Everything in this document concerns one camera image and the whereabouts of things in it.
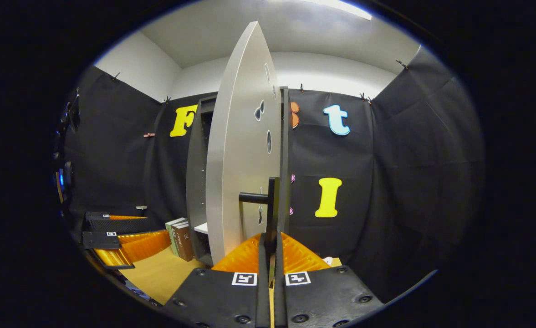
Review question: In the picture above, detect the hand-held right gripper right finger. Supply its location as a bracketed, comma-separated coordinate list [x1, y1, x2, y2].
[272, 231, 387, 328]

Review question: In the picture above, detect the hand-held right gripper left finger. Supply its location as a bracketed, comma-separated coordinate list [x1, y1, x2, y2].
[163, 232, 273, 328]

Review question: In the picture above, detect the dark grey cabinet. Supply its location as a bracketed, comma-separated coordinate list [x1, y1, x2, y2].
[186, 87, 292, 268]

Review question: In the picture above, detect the black door handle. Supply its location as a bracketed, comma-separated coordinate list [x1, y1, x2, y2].
[239, 177, 281, 250]

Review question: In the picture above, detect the green book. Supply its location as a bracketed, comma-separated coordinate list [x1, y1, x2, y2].
[165, 217, 183, 256]

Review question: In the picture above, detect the brown book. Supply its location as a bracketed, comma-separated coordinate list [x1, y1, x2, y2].
[177, 223, 194, 262]
[171, 220, 190, 260]

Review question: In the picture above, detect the black backdrop cloth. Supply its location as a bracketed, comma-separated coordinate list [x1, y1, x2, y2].
[63, 46, 485, 303]

